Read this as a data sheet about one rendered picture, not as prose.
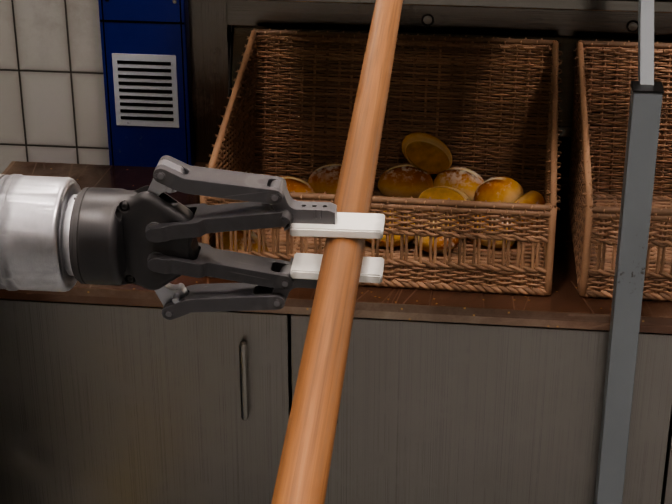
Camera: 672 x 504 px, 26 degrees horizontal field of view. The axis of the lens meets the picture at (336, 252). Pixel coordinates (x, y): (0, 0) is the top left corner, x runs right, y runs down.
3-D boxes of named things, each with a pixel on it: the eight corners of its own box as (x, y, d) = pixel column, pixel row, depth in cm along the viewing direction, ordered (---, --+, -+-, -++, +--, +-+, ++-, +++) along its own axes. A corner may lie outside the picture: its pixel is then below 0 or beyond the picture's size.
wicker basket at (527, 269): (252, 167, 275) (248, 25, 263) (553, 182, 268) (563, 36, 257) (197, 280, 231) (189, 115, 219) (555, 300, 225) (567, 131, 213)
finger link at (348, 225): (294, 218, 112) (294, 210, 112) (385, 221, 111) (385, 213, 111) (289, 236, 109) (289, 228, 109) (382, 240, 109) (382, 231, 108)
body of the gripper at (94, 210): (84, 165, 114) (201, 169, 113) (93, 260, 118) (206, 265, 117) (60, 207, 107) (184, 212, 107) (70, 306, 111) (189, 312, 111)
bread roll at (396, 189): (433, 187, 263) (433, 158, 261) (433, 201, 257) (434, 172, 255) (378, 186, 263) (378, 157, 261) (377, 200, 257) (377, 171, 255)
